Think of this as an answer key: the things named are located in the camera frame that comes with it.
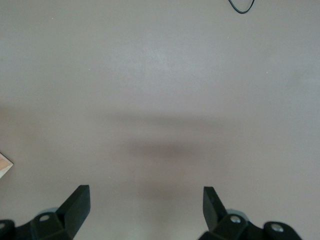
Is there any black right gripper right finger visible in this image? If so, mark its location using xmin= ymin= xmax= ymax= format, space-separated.
xmin=198 ymin=186 xmax=304 ymax=240

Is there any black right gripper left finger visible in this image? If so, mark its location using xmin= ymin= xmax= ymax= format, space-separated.
xmin=0 ymin=184 xmax=91 ymax=240

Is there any thin black cable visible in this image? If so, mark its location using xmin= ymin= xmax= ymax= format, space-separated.
xmin=227 ymin=0 xmax=256 ymax=14

